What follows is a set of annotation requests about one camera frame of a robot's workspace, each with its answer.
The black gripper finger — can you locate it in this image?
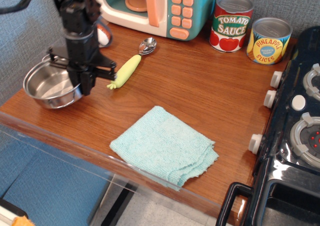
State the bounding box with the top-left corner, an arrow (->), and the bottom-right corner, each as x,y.
67,69 -> 81,86
80,72 -> 96,96

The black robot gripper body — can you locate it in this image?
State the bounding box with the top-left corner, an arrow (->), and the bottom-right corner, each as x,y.
48,33 -> 117,80

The stainless steel pot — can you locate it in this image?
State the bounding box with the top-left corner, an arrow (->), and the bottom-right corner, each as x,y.
23,55 -> 83,109

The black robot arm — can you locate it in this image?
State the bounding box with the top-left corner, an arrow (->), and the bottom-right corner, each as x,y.
48,0 -> 116,96

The light blue napkin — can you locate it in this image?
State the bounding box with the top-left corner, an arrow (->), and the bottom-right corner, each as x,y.
110,106 -> 219,191

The toy mushroom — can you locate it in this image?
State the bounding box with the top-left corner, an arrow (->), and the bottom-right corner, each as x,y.
97,24 -> 113,48

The toy microwave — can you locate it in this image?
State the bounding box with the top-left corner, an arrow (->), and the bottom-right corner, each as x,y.
97,0 -> 215,41

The clear acrylic table guard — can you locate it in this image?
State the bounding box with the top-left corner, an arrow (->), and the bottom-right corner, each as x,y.
0,110 -> 221,218

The orange object bottom left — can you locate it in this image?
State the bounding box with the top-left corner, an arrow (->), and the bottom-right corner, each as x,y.
0,198 -> 35,226

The tomato sauce can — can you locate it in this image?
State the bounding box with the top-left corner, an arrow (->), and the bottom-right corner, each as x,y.
209,0 -> 254,52

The white stove knob bottom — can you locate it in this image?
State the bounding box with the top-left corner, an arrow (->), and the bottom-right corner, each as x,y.
248,134 -> 263,155

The white stove knob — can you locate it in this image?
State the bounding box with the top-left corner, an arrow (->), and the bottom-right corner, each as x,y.
270,71 -> 283,89
248,134 -> 263,155
263,90 -> 277,109

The white stove knob middle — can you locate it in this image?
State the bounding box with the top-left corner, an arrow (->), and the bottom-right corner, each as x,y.
263,90 -> 277,109

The pineapple slices can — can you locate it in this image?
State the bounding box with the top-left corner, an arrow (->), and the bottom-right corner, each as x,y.
246,17 -> 293,65

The white stove knob top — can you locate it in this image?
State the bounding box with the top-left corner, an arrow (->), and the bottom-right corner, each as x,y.
270,71 -> 283,89

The black toy stove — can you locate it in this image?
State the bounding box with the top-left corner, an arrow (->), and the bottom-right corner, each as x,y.
216,26 -> 320,225

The black braided cable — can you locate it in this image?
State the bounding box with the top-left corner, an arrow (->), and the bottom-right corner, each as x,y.
0,0 -> 41,15

